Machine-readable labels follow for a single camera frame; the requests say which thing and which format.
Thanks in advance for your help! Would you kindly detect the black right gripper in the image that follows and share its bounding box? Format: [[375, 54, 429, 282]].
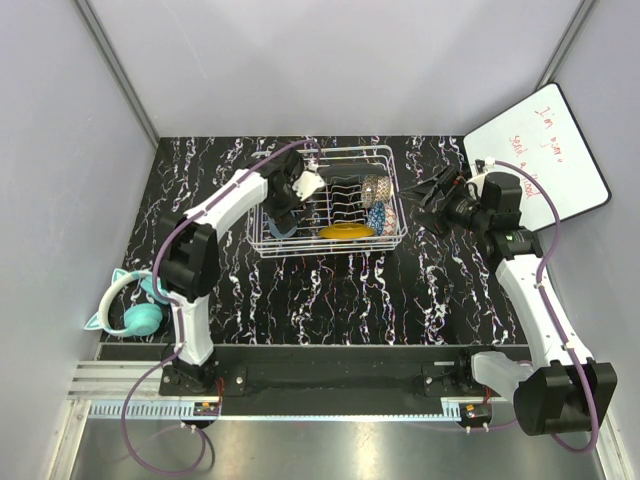
[[397, 165, 491, 241]]

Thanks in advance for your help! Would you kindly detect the light blue plastic cup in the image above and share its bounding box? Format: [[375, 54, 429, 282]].
[[267, 214, 297, 239]]

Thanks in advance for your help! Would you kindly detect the yellow patterned round plate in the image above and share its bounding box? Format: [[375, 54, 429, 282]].
[[319, 223, 376, 240]]

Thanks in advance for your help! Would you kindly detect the blue triangle patterned bowl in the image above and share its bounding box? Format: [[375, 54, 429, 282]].
[[366, 201, 398, 236]]

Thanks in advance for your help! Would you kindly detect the brown white patterned bowl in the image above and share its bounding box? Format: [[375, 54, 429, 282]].
[[361, 175, 393, 208]]

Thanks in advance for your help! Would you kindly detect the black floral square plate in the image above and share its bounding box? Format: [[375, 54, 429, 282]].
[[318, 162, 388, 180]]

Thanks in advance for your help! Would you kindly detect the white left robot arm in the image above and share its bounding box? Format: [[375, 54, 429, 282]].
[[152, 142, 311, 396]]

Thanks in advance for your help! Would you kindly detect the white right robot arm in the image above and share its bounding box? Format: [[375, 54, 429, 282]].
[[400, 160, 617, 444]]

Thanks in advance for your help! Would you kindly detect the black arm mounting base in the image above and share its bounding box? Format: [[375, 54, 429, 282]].
[[159, 345, 508, 397]]

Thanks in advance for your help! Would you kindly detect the black marble pattern mat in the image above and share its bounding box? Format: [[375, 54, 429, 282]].
[[122, 136, 525, 346]]

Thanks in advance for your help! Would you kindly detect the white dry-erase board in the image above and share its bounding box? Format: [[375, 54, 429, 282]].
[[463, 83, 611, 220]]

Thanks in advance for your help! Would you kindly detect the teal white object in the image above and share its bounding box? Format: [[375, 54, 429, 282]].
[[84, 268, 167, 338]]

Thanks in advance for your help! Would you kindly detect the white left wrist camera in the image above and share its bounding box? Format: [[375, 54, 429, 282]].
[[293, 161, 326, 201]]

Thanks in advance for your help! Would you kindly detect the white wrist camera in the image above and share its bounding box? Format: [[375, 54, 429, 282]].
[[293, 161, 326, 201], [466, 157, 496, 201]]

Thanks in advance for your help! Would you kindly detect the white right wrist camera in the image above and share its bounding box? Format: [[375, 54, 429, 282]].
[[466, 157, 496, 201]]

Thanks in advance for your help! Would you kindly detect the white wire dish rack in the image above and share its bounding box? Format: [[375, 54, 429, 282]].
[[246, 145, 407, 258]]

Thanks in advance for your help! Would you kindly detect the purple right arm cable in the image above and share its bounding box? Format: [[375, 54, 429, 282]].
[[417, 158, 601, 454]]

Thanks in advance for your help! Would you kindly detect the aluminium frame rail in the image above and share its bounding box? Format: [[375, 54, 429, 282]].
[[67, 359, 609, 421]]

